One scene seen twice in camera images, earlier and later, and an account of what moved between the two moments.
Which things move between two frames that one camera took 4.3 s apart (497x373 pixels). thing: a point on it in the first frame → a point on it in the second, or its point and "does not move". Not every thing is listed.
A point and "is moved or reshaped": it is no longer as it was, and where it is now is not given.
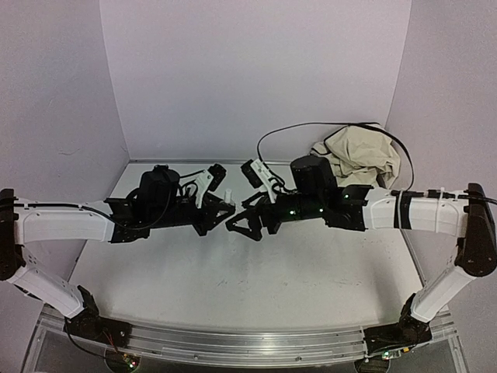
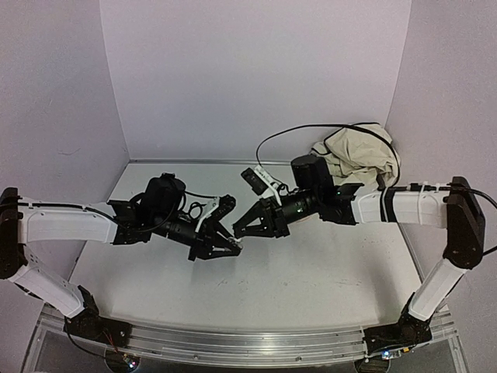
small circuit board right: [390, 354] does not move
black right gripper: [266, 218] does not move
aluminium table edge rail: [199, 160] does not move
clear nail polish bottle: [228, 196] is moved or reshaped
